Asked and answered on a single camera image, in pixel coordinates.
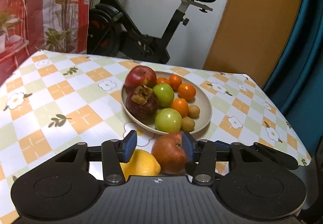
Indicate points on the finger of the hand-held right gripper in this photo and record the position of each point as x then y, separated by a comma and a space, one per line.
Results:
223, 143

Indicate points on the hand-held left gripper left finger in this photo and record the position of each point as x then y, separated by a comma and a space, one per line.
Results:
130, 147

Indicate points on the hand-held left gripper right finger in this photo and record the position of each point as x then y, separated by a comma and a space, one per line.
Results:
188, 147

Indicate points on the red pomegranate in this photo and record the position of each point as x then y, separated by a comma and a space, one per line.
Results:
169, 153

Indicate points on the green apple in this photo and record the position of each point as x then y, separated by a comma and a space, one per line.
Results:
164, 95
167, 120

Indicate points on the dark red mangosteen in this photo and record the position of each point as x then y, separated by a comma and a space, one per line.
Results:
141, 109

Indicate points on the beige round plate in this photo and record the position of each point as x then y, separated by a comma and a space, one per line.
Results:
201, 107

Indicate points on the yellow lemon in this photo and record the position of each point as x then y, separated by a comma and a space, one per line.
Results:
143, 164

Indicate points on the brown longan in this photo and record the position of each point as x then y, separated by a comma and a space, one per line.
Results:
194, 111
188, 124

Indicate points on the small orange tangerine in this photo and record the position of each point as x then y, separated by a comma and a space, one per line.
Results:
187, 91
163, 80
180, 106
175, 80

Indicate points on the red apple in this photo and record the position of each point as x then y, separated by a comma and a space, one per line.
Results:
140, 76

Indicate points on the checkered floral tablecloth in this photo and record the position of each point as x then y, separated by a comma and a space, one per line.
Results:
63, 92

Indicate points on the black exercise bike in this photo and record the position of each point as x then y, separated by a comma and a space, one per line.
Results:
149, 44

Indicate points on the blue curtain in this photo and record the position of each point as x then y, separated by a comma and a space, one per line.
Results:
302, 49

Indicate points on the wooden door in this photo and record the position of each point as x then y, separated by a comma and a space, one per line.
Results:
252, 24

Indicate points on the printed red backdrop cloth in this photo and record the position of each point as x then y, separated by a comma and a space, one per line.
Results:
37, 11

